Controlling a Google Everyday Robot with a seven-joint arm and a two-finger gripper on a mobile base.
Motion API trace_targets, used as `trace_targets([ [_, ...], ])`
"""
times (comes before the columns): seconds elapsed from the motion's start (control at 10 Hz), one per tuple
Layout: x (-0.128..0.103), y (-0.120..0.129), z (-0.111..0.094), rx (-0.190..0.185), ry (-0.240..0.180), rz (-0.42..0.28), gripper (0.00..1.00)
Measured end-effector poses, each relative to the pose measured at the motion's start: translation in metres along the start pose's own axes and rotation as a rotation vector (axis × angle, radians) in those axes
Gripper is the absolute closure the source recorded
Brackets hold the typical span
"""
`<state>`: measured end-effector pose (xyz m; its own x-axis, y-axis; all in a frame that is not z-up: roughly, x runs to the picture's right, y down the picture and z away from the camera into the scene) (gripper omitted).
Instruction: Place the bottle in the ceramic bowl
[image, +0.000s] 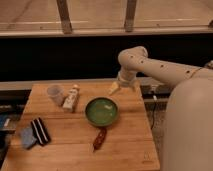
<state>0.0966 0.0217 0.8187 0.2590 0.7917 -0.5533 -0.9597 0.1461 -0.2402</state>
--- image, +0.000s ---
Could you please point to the black white striped cloth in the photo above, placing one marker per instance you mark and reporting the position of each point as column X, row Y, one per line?
column 40, row 132

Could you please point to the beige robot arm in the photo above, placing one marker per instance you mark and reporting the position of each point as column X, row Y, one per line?
column 188, row 125

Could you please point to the green ceramic bowl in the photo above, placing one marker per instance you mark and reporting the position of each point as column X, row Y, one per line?
column 101, row 112

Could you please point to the clear plastic cup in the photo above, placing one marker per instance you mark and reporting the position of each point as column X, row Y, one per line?
column 55, row 93

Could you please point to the red chili pepper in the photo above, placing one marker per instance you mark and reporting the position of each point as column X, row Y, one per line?
column 99, row 139

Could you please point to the blue grey cloth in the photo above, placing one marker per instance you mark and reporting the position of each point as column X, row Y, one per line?
column 27, row 138

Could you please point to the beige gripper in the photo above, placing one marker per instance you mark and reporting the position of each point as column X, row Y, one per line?
column 125, row 79

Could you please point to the white bottle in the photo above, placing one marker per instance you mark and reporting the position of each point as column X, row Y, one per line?
column 72, row 98

